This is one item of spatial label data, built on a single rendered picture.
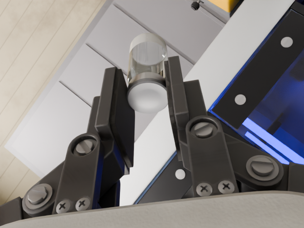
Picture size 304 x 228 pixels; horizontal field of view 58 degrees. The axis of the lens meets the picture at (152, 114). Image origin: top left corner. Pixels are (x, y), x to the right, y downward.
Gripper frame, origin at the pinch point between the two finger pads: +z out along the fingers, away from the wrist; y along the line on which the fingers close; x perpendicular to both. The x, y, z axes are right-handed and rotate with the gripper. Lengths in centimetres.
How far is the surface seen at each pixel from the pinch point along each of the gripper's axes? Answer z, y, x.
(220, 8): 36.8, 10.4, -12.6
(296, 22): 27.0, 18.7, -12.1
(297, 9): 28.3, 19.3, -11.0
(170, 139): 18.8, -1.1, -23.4
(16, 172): 160, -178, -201
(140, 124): 173, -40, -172
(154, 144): 18.8, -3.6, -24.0
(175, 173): 15.0, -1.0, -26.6
